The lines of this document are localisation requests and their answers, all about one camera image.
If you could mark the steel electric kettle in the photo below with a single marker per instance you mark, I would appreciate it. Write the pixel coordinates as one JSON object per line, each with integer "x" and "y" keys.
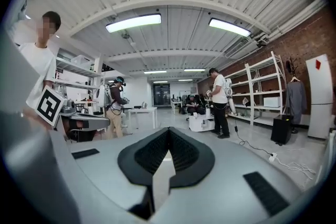
{"x": 83, "y": 110}

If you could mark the white power strip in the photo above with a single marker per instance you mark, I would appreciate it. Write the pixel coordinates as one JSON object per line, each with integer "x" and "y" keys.
{"x": 273, "y": 157}

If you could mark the white refrigerator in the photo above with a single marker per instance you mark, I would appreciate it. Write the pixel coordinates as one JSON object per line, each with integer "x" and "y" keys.
{"x": 319, "y": 97}

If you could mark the grey coat on hanger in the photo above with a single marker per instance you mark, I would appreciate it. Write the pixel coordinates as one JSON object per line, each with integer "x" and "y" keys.
{"x": 296, "y": 99}

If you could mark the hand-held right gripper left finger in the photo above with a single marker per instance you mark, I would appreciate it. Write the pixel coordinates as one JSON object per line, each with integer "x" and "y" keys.
{"x": 99, "y": 165}

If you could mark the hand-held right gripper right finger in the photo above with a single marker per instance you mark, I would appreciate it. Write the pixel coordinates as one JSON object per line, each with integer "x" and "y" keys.
{"x": 236, "y": 170}

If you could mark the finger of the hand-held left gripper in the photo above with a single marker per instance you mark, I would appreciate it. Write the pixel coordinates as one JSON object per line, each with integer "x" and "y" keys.
{"x": 94, "y": 122}

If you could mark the white back-mounted rig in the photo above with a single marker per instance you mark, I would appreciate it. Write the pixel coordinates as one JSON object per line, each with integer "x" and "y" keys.
{"x": 231, "y": 94}

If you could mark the small steel kettle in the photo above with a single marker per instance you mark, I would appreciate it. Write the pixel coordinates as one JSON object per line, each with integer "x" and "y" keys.
{"x": 144, "y": 105}

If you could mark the black storage crate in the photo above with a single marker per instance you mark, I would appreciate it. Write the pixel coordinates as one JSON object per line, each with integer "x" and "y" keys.
{"x": 281, "y": 129}

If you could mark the ceiling strip light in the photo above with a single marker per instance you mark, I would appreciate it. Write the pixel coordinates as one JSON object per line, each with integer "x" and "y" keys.
{"x": 133, "y": 23}
{"x": 155, "y": 72}
{"x": 229, "y": 26}
{"x": 194, "y": 70}

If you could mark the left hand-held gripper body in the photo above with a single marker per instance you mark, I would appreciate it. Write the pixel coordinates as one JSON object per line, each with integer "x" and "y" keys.
{"x": 50, "y": 106}

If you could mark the person's left forearm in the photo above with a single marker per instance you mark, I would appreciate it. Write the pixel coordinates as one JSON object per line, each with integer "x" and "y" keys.
{"x": 34, "y": 118}

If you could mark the white round backpack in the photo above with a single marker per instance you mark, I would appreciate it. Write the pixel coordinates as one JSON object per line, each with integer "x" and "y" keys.
{"x": 103, "y": 95}

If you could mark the ceiling air vent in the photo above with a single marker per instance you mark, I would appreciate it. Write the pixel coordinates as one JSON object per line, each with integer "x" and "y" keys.
{"x": 236, "y": 47}

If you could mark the white low wheeled cabinet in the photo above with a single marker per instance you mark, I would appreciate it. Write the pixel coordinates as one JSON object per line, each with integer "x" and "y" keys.
{"x": 200, "y": 123}

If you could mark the white metal shelving rack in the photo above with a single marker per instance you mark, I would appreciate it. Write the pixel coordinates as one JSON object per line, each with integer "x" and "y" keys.
{"x": 257, "y": 86}
{"x": 78, "y": 70}

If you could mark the white square table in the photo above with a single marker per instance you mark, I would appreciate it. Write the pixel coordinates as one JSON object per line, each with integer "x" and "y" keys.
{"x": 143, "y": 110}

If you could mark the person's left hand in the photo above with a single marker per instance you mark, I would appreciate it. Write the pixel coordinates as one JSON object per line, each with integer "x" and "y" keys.
{"x": 78, "y": 126}

